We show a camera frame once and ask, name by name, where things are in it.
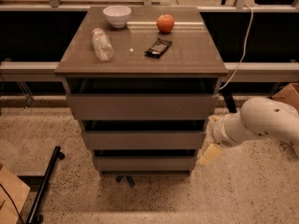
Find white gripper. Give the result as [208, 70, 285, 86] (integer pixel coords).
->
[199, 114, 241, 165]

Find white ceramic bowl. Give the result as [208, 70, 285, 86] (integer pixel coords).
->
[103, 6, 132, 28]

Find black metal stand leg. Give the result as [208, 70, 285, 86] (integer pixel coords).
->
[25, 146, 64, 224]

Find red apple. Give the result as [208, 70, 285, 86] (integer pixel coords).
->
[156, 14, 175, 33]

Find grey bottom drawer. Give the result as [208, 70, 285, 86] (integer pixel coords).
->
[93, 149, 197, 173]

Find grey drawer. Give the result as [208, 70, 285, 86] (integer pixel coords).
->
[82, 120, 206, 149]
[66, 77, 218, 120]
[93, 149, 197, 173]

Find cardboard box at left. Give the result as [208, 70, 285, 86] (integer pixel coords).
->
[0, 163, 30, 224]

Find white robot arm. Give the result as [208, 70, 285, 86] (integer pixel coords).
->
[199, 97, 299, 165]

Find white cable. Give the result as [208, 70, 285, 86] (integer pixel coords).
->
[218, 4, 254, 91]

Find black snack bar wrapper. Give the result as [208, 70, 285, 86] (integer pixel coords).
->
[144, 37, 172, 59]

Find black cable at left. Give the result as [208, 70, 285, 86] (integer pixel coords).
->
[0, 184, 24, 224]

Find cardboard box at right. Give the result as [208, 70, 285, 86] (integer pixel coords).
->
[272, 83, 299, 112]

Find cardboard box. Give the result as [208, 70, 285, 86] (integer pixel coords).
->
[272, 83, 299, 112]
[0, 163, 30, 224]

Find grey top drawer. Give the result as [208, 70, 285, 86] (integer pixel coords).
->
[66, 77, 218, 120]

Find clear plastic bottle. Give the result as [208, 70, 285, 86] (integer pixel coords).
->
[91, 28, 113, 62]

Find grey drawer cabinet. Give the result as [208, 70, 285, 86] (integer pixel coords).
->
[54, 6, 229, 176]

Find blue tape cross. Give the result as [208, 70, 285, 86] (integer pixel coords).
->
[114, 175, 136, 189]

